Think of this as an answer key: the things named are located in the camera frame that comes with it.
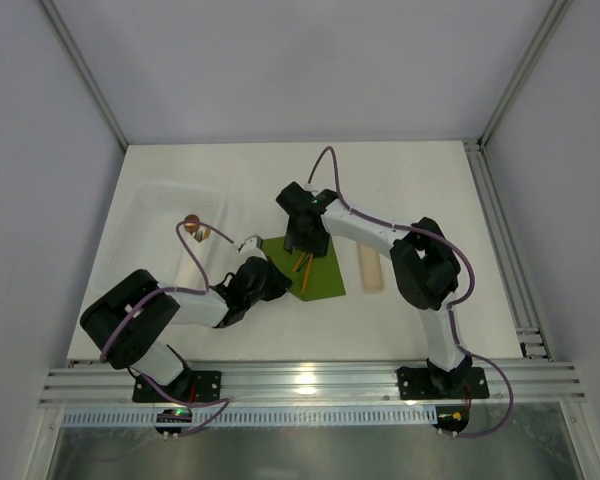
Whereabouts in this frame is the orange plastic knife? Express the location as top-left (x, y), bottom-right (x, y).
top-left (292, 252), bottom-right (306, 273)

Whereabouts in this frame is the orange plastic spoon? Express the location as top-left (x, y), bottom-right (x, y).
top-left (301, 255), bottom-right (314, 294)

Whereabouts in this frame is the green paper napkin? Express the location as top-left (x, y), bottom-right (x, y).
top-left (262, 237), bottom-right (346, 302)

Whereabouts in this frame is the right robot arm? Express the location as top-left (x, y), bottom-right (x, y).
top-left (276, 182), bottom-right (473, 398)

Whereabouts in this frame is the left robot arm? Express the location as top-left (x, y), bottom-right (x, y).
top-left (80, 256), bottom-right (292, 405)

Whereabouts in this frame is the beige utensil tray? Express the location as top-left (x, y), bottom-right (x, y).
top-left (357, 243), bottom-right (384, 294)

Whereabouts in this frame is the copper round ball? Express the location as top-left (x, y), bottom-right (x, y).
top-left (183, 214), bottom-right (201, 235)

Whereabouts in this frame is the white plastic basket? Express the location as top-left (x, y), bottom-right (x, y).
top-left (91, 181), bottom-right (225, 293)

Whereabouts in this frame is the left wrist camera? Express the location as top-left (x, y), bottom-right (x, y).
top-left (237, 235), bottom-right (266, 258)

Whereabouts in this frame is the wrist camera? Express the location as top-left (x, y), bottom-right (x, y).
top-left (303, 182), bottom-right (320, 195)
top-left (237, 235), bottom-right (266, 258)

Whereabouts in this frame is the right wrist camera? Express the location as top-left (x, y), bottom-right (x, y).
top-left (303, 182), bottom-right (320, 195)

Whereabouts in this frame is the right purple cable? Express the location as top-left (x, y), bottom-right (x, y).
top-left (307, 145), bottom-right (514, 439)

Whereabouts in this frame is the purple cable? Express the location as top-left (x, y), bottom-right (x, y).
top-left (99, 222), bottom-right (241, 364)
top-left (307, 145), bottom-right (514, 439)

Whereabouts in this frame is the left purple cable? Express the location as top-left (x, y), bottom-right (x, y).
top-left (99, 222), bottom-right (241, 364)

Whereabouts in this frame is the aluminium front rail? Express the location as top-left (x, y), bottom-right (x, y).
top-left (39, 359), bottom-right (585, 407)

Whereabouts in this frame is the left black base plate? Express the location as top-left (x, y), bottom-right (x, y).
top-left (132, 369), bottom-right (222, 404)

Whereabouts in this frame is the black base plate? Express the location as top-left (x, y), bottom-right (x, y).
top-left (396, 366), bottom-right (490, 401)
top-left (132, 369), bottom-right (222, 404)

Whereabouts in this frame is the white slotted cable duct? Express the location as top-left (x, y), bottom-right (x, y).
top-left (61, 404), bottom-right (438, 428)

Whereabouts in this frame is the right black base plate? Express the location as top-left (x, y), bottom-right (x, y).
top-left (396, 366), bottom-right (490, 401)

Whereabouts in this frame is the right aluminium frame rail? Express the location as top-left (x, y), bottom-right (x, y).
top-left (463, 139), bottom-right (554, 362)

